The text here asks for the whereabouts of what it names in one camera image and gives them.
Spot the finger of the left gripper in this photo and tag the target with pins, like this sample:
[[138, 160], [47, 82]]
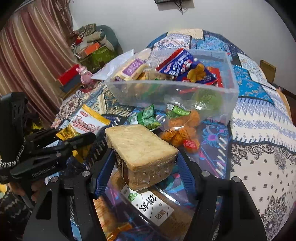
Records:
[[44, 162], [42, 138]]

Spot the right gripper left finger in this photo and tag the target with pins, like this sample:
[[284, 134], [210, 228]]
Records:
[[67, 200]]

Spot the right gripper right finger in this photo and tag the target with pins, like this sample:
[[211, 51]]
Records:
[[225, 209]]

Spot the orange biscuit pack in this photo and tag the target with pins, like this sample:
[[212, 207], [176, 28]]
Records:
[[84, 121]]

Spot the orange fried snack bag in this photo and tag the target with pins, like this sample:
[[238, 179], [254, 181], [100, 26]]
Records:
[[180, 129]]

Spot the small bread slice pack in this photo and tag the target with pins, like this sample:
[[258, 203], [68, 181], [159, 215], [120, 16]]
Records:
[[143, 159]]

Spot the green jelly cup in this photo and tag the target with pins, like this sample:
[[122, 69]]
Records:
[[208, 99]]

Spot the green small snack packet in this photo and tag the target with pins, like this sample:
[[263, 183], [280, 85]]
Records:
[[145, 118]]

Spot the purple label cracker pack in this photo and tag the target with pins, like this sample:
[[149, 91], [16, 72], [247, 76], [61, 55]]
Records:
[[130, 71]]

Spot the long brown bread loaf pack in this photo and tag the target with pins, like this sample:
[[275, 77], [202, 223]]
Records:
[[161, 212]]

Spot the red box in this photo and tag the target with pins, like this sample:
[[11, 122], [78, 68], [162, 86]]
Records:
[[68, 75]]

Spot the pink plush toy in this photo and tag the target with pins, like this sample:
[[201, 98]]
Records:
[[85, 75]]

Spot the striped red curtain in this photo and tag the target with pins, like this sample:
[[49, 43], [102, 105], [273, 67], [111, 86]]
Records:
[[35, 52]]

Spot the patterned patchwork bed quilt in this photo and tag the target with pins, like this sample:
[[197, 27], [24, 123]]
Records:
[[259, 144]]

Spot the pile of clothes and boxes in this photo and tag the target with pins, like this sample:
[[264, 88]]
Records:
[[95, 45]]

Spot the clear plastic storage bin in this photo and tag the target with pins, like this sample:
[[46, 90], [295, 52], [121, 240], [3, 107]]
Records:
[[142, 93]]

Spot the brown wooden door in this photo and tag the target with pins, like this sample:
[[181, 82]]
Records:
[[291, 101]]

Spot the red blue snack packet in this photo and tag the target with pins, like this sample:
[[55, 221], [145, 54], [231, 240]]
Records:
[[216, 73]]

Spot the brown cardboard box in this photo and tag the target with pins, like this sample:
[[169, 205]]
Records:
[[269, 70]]

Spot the blue potato chip bag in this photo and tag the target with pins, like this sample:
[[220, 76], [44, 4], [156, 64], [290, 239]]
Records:
[[182, 66]]

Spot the wall mounted black monitor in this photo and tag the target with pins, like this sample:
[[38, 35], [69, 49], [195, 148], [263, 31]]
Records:
[[163, 1]]

